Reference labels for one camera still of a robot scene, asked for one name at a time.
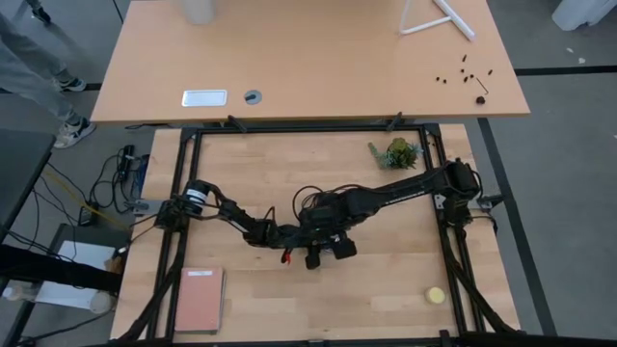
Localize person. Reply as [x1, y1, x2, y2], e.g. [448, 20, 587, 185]
[0, 9, 97, 149]

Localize black aluminium table frame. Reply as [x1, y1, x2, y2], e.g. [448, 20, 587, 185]
[147, 122, 488, 347]

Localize black cable sleeve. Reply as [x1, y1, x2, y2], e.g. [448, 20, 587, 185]
[443, 240, 524, 338]
[120, 235, 187, 344]

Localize light wood desk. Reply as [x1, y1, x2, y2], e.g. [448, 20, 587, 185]
[90, 0, 531, 125]

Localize pink notebook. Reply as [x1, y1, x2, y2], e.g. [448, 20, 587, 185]
[174, 267, 227, 334]

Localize white sheet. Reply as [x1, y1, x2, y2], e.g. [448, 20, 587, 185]
[36, 239, 117, 309]

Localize yellow round disc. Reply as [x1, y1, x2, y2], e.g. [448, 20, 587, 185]
[424, 286, 447, 306]

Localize white stand with round top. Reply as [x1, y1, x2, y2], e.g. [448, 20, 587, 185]
[398, 0, 477, 42]

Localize white bag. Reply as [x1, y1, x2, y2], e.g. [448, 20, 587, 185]
[551, 0, 617, 33]

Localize black side table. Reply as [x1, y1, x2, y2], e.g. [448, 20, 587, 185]
[0, 128, 58, 242]

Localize white rectangular desk plate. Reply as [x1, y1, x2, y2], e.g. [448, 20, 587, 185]
[181, 89, 228, 108]

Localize black stand leg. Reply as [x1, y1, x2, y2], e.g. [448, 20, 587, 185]
[26, 0, 52, 25]

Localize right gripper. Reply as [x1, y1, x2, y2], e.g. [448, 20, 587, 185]
[301, 201, 358, 260]

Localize clear plastic cup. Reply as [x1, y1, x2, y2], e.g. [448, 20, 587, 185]
[89, 291, 115, 314]

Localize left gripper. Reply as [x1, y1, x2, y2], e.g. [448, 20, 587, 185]
[282, 226, 323, 270]

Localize black beam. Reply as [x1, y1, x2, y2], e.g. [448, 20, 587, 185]
[0, 243, 121, 293]

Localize black lamp cord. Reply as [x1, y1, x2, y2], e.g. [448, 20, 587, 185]
[291, 184, 348, 213]

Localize potted succulent plant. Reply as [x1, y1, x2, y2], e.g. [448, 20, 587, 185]
[368, 137, 424, 171]

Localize white cylindrical container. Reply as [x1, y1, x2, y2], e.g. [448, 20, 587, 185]
[180, 0, 216, 26]

